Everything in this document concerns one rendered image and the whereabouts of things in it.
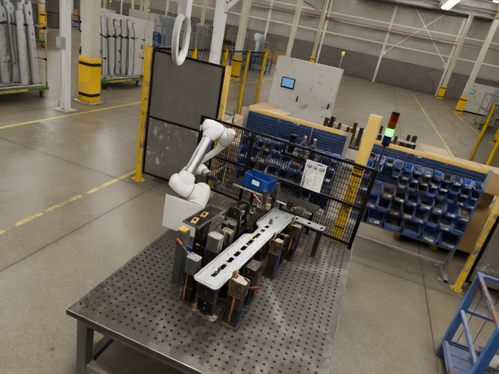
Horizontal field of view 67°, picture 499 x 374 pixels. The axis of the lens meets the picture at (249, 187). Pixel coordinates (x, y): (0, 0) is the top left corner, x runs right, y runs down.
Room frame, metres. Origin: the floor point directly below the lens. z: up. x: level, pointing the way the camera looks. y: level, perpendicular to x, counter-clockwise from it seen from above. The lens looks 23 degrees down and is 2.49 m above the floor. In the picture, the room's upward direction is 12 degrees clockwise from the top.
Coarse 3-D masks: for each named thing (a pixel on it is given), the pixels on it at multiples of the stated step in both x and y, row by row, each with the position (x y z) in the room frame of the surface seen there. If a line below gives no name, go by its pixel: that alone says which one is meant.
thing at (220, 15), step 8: (224, 0) 7.18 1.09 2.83; (232, 0) 7.20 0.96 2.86; (216, 8) 7.22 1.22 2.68; (224, 8) 7.19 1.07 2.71; (216, 16) 7.21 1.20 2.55; (224, 16) 7.23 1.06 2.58; (216, 24) 7.21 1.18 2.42; (224, 24) 7.29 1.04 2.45; (216, 32) 7.20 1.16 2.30; (216, 40) 7.19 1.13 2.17; (216, 48) 7.19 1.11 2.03; (216, 56) 7.18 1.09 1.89
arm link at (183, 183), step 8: (208, 120) 3.40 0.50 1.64; (208, 128) 3.36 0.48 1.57; (216, 128) 3.38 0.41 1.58; (208, 136) 3.34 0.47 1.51; (216, 136) 3.37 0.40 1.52; (200, 144) 3.31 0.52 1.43; (208, 144) 3.32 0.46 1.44; (200, 152) 3.26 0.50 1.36; (192, 160) 3.21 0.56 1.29; (200, 160) 3.24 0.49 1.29; (192, 168) 3.18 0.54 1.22; (176, 176) 3.09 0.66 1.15; (184, 176) 3.10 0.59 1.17; (192, 176) 3.14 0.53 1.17; (176, 184) 3.04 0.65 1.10; (184, 184) 3.07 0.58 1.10; (192, 184) 3.12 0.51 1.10; (176, 192) 3.07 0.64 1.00; (184, 192) 3.05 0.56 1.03
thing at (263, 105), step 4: (256, 104) 8.00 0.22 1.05; (260, 104) 8.09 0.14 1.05; (264, 104) 8.20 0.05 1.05; (268, 104) 8.30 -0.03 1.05; (244, 108) 7.32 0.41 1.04; (260, 108) 7.60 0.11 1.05; (264, 108) 7.70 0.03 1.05; (268, 108) 7.78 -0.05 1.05; (272, 108) 7.88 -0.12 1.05; (276, 108) 8.20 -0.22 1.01; (244, 112) 7.31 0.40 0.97; (276, 112) 7.57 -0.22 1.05; (280, 112) 7.66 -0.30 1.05; (284, 112) 7.76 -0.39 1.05; (288, 116) 7.68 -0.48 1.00
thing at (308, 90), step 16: (288, 64) 9.72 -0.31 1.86; (304, 64) 9.62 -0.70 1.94; (320, 64) 9.98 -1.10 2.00; (288, 80) 9.67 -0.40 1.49; (304, 80) 9.61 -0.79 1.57; (320, 80) 9.50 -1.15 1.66; (336, 80) 9.40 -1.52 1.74; (272, 96) 9.78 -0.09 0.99; (288, 96) 9.68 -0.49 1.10; (304, 96) 9.57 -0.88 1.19; (320, 96) 9.47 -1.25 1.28; (288, 112) 9.65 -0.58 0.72; (304, 112) 9.54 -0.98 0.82; (320, 112) 9.45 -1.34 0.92
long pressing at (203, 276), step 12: (264, 216) 2.97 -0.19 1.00; (276, 216) 3.03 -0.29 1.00; (288, 216) 3.08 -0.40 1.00; (264, 228) 2.76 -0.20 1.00; (276, 228) 2.80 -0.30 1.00; (240, 240) 2.48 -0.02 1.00; (264, 240) 2.56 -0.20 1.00; (228, 252) 2.29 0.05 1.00; (252, 252) 2.36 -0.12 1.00; (216, 264) 2.12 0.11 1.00; (228, 264) 2.14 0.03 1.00; (240, 264) 2.17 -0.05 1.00; (204, 276) 1.96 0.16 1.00; (216, 276) 1.99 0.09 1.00; (228, 276) 2.02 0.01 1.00; (216, 288) 1.88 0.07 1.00
